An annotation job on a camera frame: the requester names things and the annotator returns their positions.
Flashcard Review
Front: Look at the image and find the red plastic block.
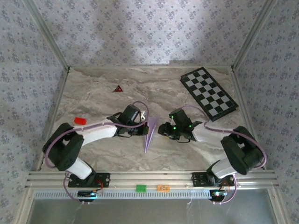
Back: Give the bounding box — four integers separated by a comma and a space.
73, 117, 88, 126

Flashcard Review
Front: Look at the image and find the black grey chessboard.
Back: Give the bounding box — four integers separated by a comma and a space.
179, 67, 239, 122

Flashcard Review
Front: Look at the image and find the small circuit board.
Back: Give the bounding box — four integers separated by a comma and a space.
209, 189, 228, 202
78, 190, 103, 201

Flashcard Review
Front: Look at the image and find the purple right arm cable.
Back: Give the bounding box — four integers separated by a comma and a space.
179, 105, 268, 206

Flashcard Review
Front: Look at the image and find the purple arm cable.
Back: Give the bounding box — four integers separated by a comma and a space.
179, 105, 268, 206
44, 101, 150, 205

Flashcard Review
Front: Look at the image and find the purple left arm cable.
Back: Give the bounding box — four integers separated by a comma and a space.
44, 101, 150, 205

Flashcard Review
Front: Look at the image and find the aluminium mounting rail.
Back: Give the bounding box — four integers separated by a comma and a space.
25, 170, 280, 189

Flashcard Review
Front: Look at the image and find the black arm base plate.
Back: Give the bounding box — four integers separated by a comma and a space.
192, 172, 234, 187
68, 172, 110, 188

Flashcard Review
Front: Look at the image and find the grey slotted cable duct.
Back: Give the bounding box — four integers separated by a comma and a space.
34, 189, 212, 199

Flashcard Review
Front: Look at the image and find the aluminium side rail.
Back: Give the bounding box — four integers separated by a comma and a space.
35, 67, 71, 171
230, 66, 267, 171

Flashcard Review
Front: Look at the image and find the aluminium frame post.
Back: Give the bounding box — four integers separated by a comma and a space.
231, 0, 278, 72
23, 0, 71, 72

